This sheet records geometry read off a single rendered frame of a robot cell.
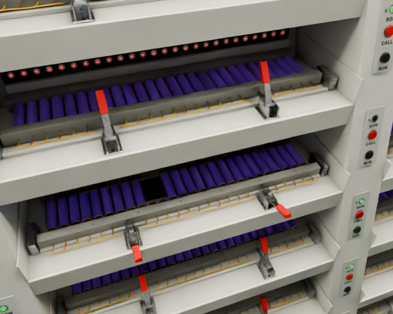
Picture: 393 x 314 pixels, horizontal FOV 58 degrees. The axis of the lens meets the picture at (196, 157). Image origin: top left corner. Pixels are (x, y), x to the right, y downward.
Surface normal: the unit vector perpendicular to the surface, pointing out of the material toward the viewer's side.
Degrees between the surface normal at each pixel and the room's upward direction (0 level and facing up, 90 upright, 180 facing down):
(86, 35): 106
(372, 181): 90
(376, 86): 90
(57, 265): 16
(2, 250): 90
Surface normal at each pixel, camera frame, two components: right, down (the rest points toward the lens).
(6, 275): 0.31, 0.43
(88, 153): 0.00, -0.73
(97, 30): 0.32, 0.65
